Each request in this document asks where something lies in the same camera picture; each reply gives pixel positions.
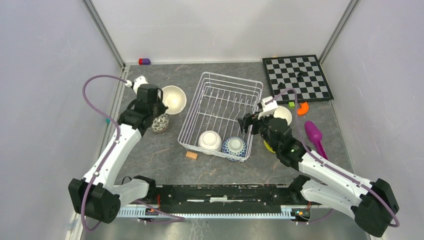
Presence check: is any yellow-green bowl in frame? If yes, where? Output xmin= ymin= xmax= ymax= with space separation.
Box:
xmin=263 ymin=140 xmax=276 ymax=154

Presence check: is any purple plastic scoop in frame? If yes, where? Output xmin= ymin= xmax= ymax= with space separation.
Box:
xmin=304 ymin=120 xmax=328 ymax=160

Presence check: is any white bowl outside rack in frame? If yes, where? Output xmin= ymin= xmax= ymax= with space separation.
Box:
xmin=273 ymin=105 xmax=293 ymax=126

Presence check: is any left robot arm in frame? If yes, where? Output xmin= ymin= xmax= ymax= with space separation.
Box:
xmin=68 ymin=84 xmax=167 ymax=224

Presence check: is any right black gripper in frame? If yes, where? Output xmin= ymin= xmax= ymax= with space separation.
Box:
xmin=237 ymin=109 xmax=279 ymax=152

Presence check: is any white wire dish rack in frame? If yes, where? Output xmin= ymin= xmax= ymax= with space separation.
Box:
xmin=177 ymin=72 xmax=264 ymax=162

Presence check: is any red floral pattern bowl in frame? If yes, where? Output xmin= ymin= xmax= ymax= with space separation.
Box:
xmin=148 ymin=113 xmax=170 ymax=134

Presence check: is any black chess piece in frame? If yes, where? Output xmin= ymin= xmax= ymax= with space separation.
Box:
xmin=277 ymin=82 xmax=285 ymax=89
xmin=296 ymin=71 xmax=304 ymax=79

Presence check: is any blue patterned bowl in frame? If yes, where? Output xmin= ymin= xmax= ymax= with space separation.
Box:
xmin=221 ymin=136 xmax=247 ymax=162

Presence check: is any orange curved toy piece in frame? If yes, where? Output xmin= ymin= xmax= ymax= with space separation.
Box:
xmin=297 ymin=102 xmax=309 ymax=116

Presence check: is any small wooden block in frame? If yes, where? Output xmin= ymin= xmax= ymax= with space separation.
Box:
xmin=185 ymin=151 xmax=198 ymax=160

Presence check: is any plain white bowl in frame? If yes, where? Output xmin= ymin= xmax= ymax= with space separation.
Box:
xmin=197 ymin=130 xmax=223 ymax=155

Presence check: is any small green cube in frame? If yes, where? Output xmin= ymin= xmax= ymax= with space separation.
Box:
xmin=288 ymin=102 xmax=296 ymax=109

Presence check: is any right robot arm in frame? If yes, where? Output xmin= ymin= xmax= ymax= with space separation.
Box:
xmin=237 ymin=112 xmax=400 ymax=237

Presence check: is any beige bowl with leaf motif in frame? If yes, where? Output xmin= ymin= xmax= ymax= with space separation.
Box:
xmin=162 ymin=85 xmax=187 ymax=115

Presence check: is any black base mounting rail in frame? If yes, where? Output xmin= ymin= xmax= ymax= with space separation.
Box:
xmin=142 ymin=184 xmax=309 ymax=214

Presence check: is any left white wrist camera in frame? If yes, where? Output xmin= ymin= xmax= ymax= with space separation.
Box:
xmin=125 ymin=75 xmax=149 ymax=94

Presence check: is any black chess piece lower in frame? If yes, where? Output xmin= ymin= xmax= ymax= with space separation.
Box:
xmin=277 ymin=82 xmax=285 ymax=89

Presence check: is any black chess piece upper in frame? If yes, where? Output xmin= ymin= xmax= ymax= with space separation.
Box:
xmin=296 ymin=71 xmax=304 ymax=79

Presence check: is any red and purple block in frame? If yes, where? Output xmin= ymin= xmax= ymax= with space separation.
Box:
xmin=138 ymin=58 xmax=151 ymax=66

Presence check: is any black and white chessboard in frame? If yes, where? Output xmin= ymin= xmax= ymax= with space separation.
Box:
xmin=262 ymin=54 xmax=334 ymax=103

